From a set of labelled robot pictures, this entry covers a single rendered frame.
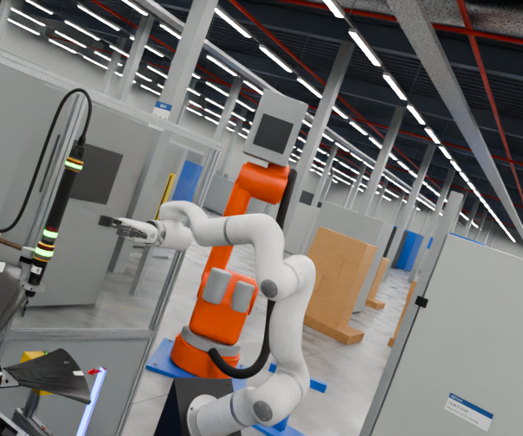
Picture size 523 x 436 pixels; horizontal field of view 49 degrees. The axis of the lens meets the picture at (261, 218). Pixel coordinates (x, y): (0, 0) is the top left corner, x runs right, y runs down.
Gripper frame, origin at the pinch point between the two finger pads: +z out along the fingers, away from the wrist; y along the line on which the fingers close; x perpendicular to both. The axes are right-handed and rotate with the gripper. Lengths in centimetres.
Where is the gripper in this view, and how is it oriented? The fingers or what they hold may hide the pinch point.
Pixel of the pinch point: (111, 225)
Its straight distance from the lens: 174.6
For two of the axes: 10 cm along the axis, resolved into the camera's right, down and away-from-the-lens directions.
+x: 3.4, -9.4, -0.5
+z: -5.7, -1.6, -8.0
